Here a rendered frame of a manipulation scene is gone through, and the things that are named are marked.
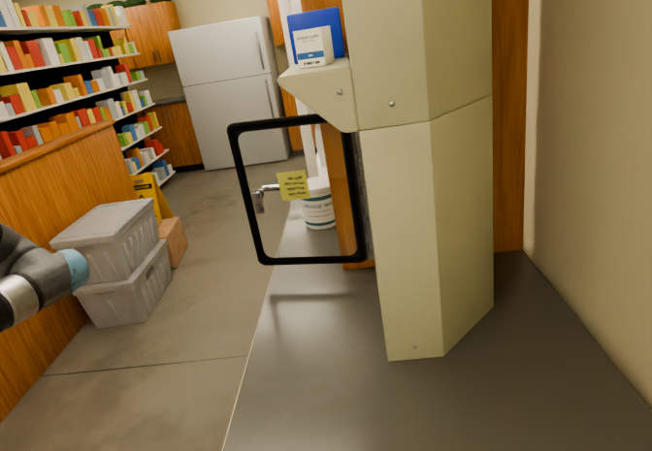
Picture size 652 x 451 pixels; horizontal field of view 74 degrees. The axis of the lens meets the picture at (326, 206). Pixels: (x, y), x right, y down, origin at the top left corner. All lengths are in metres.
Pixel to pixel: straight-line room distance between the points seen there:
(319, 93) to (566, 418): 0.65
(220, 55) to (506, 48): 4.89
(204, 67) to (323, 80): 5.18
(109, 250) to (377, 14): 2.43
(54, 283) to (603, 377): 0.94
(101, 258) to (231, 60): 3.45
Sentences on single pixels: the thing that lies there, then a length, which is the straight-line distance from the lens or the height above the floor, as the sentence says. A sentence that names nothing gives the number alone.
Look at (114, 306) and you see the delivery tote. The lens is 3.10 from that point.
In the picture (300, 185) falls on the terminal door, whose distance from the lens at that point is 1.09.
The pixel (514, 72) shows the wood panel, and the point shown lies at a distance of 1.13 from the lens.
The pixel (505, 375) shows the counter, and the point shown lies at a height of 0.94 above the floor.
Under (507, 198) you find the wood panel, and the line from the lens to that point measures 1.21.
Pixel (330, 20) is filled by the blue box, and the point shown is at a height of 1.58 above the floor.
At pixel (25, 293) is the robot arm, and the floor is 1.26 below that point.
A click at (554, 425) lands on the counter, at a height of 0.94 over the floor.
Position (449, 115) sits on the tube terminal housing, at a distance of 0.76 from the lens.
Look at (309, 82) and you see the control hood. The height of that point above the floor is 1.50.
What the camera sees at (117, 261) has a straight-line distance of 2.91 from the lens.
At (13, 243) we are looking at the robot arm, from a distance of 0.89.
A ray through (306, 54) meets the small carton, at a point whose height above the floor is 1.53.
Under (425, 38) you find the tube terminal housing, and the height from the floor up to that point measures 1.53.
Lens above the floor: 1.57
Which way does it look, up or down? 22 degrees down
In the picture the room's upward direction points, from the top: 9 degrees counter-clockwise
